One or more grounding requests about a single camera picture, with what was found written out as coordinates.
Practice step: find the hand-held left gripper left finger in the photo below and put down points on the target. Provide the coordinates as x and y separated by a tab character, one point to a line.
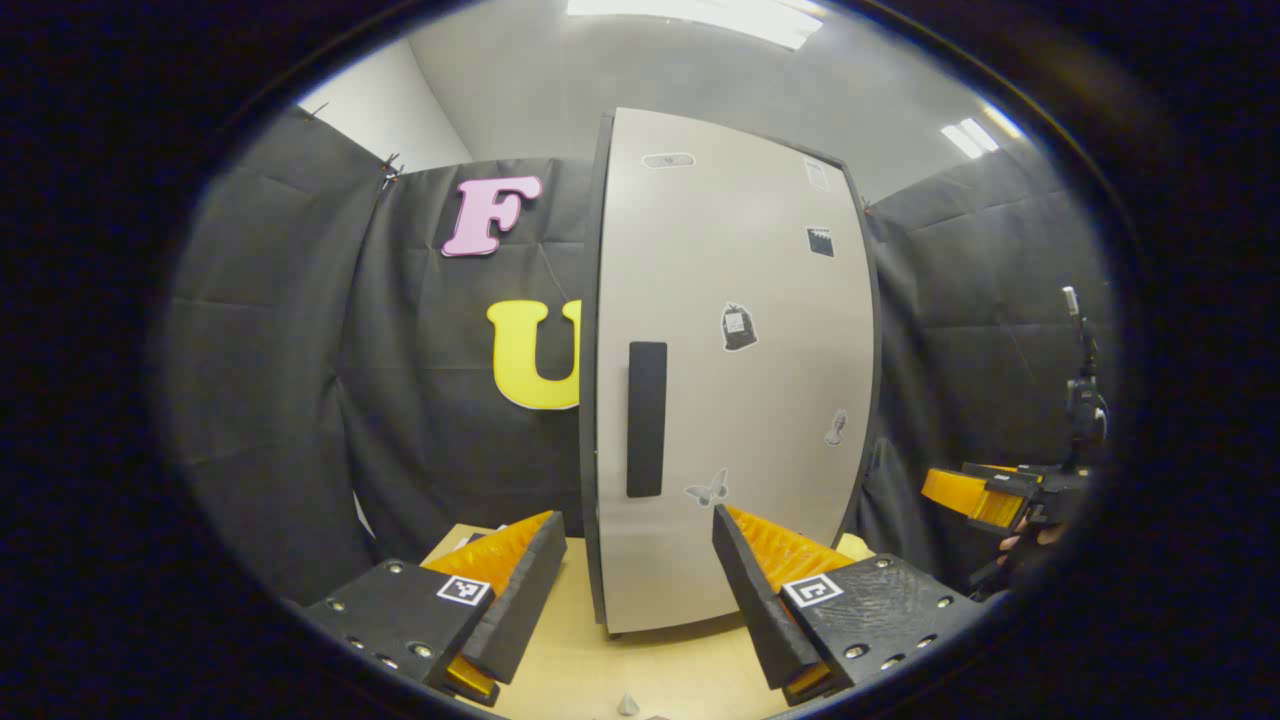
520	600

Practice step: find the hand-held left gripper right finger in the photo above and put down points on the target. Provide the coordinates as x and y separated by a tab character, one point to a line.
762	610

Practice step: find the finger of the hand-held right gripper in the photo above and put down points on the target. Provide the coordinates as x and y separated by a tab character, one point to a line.
970	492
1010	473

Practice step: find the small clear bottle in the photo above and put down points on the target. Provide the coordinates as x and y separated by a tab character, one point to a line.
627	705

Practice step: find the dark grey cabinet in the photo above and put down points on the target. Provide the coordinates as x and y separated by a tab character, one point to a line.
590	400

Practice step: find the small ceiling light panel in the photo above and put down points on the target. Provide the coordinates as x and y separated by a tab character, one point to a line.
970	138

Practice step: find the black backdrop cloth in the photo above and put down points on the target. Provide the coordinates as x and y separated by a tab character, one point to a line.
280	350

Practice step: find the long ceiling light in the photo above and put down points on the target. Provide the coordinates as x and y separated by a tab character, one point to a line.
700	18

